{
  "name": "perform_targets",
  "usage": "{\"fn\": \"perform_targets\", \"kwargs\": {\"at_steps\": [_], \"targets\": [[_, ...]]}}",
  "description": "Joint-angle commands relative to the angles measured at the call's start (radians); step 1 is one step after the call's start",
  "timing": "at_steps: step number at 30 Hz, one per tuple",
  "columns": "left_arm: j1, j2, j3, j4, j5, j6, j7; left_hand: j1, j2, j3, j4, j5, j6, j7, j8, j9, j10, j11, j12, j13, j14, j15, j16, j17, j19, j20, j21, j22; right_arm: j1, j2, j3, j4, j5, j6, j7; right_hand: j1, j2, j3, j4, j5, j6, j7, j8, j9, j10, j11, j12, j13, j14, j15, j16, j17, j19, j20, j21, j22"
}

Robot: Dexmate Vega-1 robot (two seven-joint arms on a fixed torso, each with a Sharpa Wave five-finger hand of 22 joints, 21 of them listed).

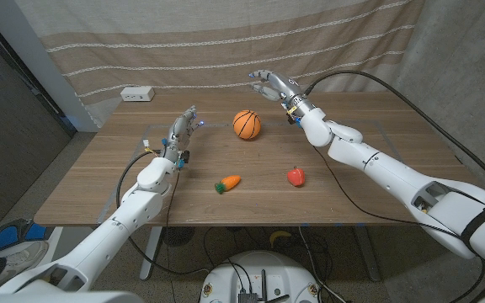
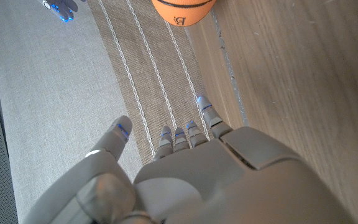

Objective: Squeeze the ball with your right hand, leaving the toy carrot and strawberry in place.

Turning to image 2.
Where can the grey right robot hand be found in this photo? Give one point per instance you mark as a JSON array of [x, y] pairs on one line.
[[61, 7]]

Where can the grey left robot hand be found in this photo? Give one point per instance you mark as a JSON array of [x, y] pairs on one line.
[[213, 174]]

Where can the orange mini basketball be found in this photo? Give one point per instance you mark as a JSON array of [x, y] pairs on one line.
[[182, 12]]

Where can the beige striped cloth backdrop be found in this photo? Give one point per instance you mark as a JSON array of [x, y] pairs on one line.
[[57, 93]]

